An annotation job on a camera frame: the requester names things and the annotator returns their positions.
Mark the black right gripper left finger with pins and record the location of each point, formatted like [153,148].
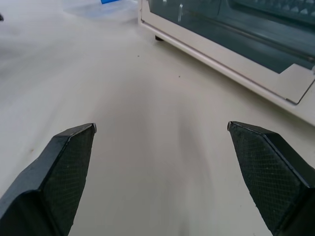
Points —
[56,177]

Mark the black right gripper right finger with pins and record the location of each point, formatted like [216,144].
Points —
[270,177]

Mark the white toaster oven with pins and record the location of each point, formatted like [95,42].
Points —
[229,44]

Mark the clear plastic container blue lid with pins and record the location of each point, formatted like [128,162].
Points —
[98,7]

